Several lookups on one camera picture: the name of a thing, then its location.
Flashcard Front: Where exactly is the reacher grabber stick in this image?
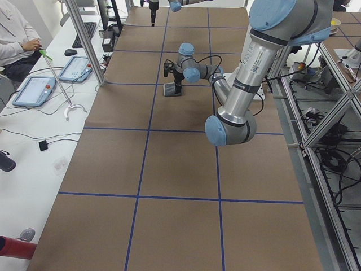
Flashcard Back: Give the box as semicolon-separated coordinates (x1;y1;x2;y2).
39;49;87;121

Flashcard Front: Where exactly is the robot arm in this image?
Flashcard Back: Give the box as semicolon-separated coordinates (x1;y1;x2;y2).
174;1;333;146
147;0;202;27

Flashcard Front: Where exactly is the near teach pendant tablet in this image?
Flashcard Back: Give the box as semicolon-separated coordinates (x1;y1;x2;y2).
12;76;56;107

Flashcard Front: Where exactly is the black water bottle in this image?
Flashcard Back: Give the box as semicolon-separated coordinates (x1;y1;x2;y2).
0;150;16;172

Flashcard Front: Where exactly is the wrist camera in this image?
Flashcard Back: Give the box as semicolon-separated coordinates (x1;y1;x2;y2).
163;59;175;77

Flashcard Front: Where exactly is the small black square puck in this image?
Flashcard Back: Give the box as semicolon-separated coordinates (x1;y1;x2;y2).
38;139;49;152

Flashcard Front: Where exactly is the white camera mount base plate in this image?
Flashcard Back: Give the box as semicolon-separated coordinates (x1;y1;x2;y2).
224;73;265;100

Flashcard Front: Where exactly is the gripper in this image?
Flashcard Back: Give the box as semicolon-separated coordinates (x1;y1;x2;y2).
149;0;159;27
173;72;184;95

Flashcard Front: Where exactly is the pink towel with grey edge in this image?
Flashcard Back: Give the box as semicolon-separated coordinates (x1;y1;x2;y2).
163;82;182;97

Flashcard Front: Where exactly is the teach pendant tablet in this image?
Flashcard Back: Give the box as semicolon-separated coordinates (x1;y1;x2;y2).
59;55;93;83
12;76;56;107

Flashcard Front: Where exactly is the round metal table grommet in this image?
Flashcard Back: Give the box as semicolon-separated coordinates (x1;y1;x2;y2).
19;228;36;242

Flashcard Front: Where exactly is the aluminium frame rack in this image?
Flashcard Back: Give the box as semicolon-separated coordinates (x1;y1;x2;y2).
272;37;360;270

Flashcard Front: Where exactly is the black power adapter box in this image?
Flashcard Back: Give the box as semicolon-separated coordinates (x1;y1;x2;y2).
102;30;115;52

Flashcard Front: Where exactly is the seated person in white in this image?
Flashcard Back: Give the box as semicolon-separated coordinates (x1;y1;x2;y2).
1;1;42;82

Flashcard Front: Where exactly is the black computer mouse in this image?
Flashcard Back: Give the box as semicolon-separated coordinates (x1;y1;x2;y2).
64;49;77;56

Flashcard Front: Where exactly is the emergency stop button box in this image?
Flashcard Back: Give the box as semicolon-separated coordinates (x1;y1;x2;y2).
290;62;307;75

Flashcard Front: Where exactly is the aluminium profile post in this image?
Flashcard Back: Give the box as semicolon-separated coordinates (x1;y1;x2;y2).
65;0;105;86

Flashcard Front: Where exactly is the brown paper table mat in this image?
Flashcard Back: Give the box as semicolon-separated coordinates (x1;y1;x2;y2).
27;7;361;271

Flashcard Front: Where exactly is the red cylinder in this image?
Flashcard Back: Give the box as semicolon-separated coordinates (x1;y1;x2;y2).
1;236;37;260

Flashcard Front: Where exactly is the far teach pendant tablet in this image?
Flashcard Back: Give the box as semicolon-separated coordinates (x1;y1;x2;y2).
59;55;93;83

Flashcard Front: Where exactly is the black keyboard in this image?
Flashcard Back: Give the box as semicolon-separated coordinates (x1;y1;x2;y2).
72;21;98;49

